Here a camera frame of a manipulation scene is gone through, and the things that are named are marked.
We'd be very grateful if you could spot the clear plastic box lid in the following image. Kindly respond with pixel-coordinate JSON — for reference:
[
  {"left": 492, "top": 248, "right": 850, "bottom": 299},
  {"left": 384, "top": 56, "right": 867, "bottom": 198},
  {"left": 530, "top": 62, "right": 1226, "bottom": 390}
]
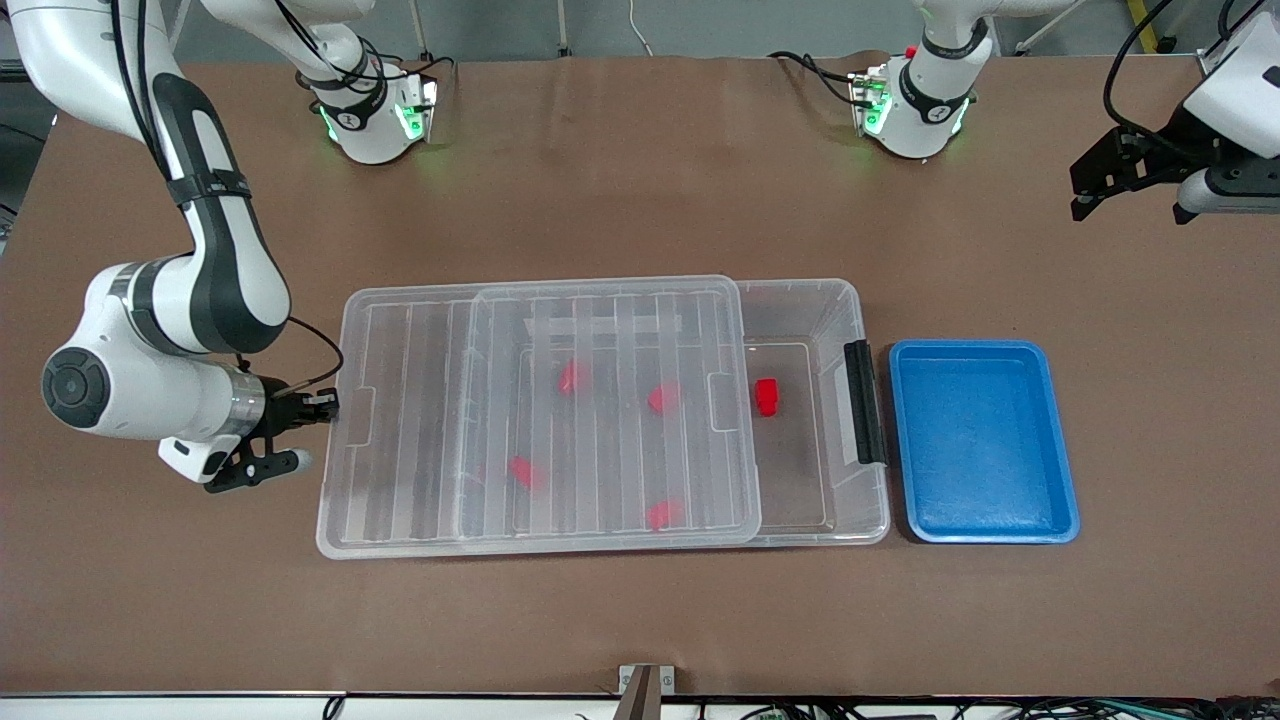
[{"left": 316, "top": 275, "right": 763, "bottom": 559}]

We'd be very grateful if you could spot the grey base connector box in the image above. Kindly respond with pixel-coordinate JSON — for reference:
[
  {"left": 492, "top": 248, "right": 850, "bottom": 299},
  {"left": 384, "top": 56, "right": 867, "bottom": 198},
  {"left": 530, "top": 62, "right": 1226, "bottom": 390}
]
[
  {"left": 850, "top": 68, "right": 891, "bottom": 136},
  {"left": 398, "top": 75, "right": 441, "bottom": 143}
]

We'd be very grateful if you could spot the clear plastic storage box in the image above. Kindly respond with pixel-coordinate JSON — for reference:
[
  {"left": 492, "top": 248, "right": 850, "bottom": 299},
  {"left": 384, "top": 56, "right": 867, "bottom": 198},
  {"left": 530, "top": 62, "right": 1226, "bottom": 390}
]
[{"left": 455, "top": 277, "right": 891, "bottom": 547}]

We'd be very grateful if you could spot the blue plastic tray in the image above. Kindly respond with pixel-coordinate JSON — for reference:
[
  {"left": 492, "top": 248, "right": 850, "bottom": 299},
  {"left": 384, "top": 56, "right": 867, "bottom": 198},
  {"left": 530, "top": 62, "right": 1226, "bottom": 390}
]
[{"left": 888, "top": 339, "right": 1081, "bottom": 545}]

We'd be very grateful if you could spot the brown table cover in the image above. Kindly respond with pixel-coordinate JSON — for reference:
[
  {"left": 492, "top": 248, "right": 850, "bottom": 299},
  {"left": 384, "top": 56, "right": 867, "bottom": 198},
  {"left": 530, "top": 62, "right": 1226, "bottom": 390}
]
[{"left": 0, "top": 55, "right": 1280, "bottom": 698}]

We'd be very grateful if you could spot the aluminium frame profile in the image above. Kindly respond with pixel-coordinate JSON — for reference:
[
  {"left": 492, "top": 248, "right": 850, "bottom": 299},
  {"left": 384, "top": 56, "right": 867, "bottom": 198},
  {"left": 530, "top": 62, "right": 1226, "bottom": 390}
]
[{"left": 1198, "top": 18, "right": 1251, "bottom": 78}]

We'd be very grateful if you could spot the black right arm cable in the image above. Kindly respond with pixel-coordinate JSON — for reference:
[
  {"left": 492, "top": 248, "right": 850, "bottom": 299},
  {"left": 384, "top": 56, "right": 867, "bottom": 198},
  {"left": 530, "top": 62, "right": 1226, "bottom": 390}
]
[{"left": 105, "top": 0, "right": 347, "bottom": 396}]

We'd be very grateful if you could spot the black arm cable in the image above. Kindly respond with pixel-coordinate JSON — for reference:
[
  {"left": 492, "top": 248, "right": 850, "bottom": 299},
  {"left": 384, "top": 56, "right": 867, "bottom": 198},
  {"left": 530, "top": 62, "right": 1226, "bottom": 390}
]
[
  {"left": 105, "top": 0, "right": 347, "bottom": 396},
  {"left": 1102, "top": 0, "right": 1179, "bottom": 141}
]

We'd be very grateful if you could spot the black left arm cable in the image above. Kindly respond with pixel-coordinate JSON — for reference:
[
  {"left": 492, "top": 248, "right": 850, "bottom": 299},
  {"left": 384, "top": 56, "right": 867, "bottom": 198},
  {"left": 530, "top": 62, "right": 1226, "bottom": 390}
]
[{"left": 1102, "top": 0, "right": 1179, "bottom": 141}]

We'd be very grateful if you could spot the black base cable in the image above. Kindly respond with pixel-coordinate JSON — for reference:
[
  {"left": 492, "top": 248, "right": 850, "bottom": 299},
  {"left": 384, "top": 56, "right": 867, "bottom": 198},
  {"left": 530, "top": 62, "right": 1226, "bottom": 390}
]
[
  {"left": 370, "top": 52, "right": 458, "bottom": 76},
  {"left": 768, "top": 50, "right": 863, "bottom": 107}
]

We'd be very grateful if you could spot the black box latch handle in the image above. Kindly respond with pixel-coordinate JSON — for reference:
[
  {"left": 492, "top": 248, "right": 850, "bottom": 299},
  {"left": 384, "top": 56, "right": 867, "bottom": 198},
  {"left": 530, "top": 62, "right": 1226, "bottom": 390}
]
[{"left": 845, "top": 340, "right": 888, "bottom": 466}]

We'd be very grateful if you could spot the brown post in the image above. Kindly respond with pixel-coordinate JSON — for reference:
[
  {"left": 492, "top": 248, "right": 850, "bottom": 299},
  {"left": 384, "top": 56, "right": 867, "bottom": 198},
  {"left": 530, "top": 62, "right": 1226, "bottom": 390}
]
[{"left": 615, "top": 668, "right": 661, "bottom": 720}]

